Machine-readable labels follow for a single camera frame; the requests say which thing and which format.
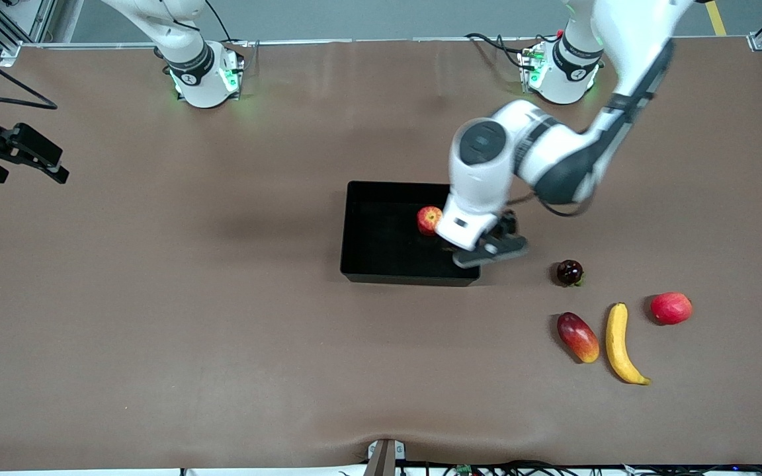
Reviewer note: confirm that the small green circuit board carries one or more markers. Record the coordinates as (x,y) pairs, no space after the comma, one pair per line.
(464,470)

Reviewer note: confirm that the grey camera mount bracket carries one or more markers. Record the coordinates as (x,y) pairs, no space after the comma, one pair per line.
(381,459)

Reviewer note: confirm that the yellow banana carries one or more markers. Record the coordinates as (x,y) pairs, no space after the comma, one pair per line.
(617,344)

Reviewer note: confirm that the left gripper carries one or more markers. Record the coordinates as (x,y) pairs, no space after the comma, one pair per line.
(507,224)

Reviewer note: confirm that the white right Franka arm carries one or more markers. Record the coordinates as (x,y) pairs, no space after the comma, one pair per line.
(202,86)

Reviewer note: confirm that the aluminium table edge rail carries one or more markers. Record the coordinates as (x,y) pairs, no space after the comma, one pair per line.
(354,40)

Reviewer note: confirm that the red yellow apple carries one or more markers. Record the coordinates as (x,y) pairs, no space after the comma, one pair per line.
(428,219)

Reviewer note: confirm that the black plastic box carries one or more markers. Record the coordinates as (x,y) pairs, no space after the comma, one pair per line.
(381,244)

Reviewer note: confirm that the brown table cover sheet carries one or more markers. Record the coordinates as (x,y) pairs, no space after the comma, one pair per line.
(222,330)

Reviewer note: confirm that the dark purple mangosteen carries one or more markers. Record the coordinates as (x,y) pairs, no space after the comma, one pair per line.
(569,272)

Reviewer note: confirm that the solid red round fruit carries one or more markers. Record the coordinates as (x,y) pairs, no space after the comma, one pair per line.
(671,309)

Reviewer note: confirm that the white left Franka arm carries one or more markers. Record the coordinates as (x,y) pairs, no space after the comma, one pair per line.
(553,158)

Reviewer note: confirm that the red yellow mango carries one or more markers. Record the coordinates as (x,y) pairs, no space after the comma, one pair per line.
(578,337)

